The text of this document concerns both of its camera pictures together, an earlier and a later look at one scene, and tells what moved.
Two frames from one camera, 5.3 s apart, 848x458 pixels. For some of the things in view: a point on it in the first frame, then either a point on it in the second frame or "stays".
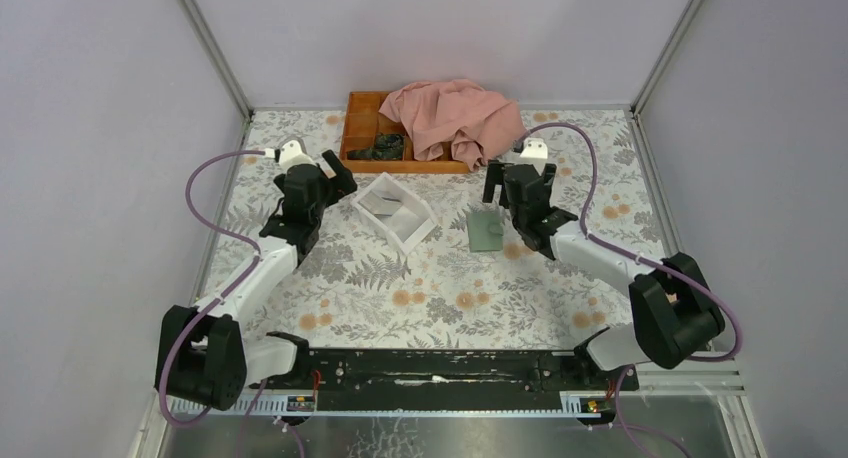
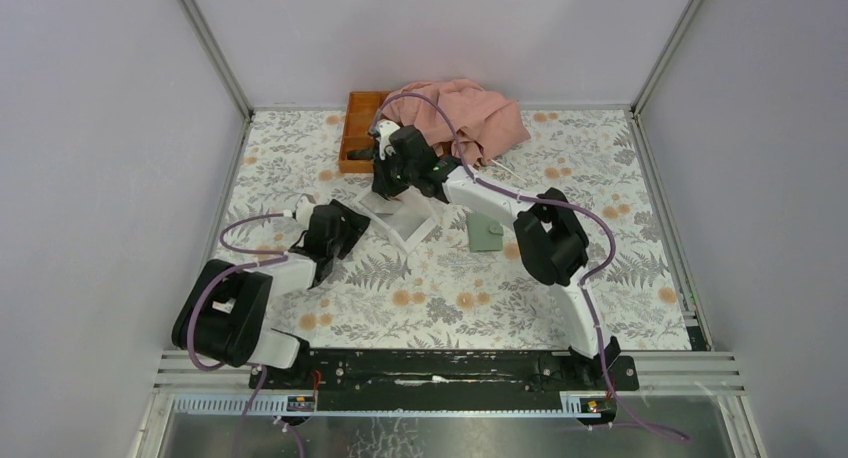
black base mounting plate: (446, 378) stays
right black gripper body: (517, 220) -> (392, 176)
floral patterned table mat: (597, 177) stays
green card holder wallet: (485, 231) stays
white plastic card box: (394, 212) stays
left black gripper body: (328, 197) -> (350, 233)
